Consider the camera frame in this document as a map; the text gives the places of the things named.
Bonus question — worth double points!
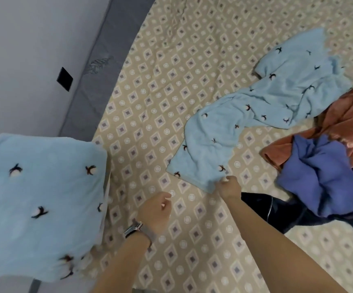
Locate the bed with patterned beige sheet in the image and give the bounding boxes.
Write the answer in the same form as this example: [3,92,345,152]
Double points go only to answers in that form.
[27,0,353,293]

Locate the person's left hand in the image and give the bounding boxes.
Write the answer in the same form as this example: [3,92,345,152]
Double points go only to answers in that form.
[135,191,174,237]

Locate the grey band wristwatch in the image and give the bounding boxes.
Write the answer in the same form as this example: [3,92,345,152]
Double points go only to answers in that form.
[123,220,157,245]

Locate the person's left forearm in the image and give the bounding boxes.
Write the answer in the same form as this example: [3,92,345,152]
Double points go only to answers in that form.
[91,232,153,293]

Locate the light blue fleece garment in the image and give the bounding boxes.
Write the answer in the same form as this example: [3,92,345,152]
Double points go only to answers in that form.
[0,132,109,282]

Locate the person's right hand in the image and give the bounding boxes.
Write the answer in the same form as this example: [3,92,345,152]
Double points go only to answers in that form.
[215,175,243,203]

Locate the light blue fleece pajama pants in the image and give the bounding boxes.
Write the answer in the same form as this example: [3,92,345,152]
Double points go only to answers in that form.
[167,27,353,194]

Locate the purple-blue garment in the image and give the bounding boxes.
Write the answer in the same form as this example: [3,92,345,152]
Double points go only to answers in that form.
[276,133,353,219]

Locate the black wall socket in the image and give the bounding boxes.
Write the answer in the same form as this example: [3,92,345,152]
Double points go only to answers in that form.
[57,67,74,92]

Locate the navy velvet garment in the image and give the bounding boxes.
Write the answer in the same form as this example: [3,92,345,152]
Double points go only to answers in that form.
[240,158,353,243]

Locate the person's right forearm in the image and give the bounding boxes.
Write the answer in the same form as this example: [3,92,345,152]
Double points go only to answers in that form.
[225,195,348,293]

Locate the rust brown garment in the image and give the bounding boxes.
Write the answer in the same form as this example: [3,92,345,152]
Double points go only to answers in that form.
[261,81,353,170]

